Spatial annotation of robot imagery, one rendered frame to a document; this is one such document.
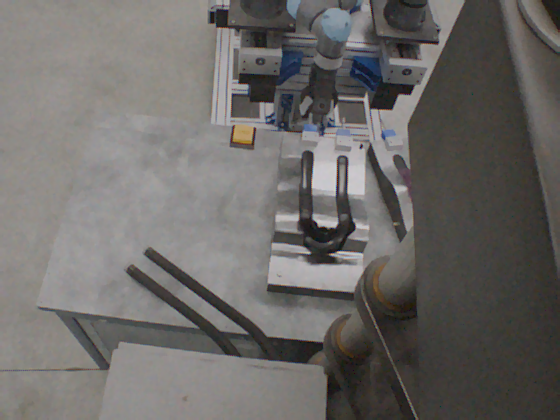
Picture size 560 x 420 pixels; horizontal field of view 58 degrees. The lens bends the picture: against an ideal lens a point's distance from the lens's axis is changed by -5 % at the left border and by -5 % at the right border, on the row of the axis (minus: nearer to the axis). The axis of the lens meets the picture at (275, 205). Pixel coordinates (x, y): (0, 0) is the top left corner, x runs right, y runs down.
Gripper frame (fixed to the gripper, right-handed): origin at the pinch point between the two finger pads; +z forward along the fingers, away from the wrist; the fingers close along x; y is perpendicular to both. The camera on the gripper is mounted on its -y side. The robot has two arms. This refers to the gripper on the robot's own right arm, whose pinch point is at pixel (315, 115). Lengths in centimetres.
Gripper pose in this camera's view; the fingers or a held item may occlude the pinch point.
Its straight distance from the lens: 159.7
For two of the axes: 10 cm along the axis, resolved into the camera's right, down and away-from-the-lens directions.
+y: 0.8, -8.5, 5.1
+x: -9.9, -1.2, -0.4
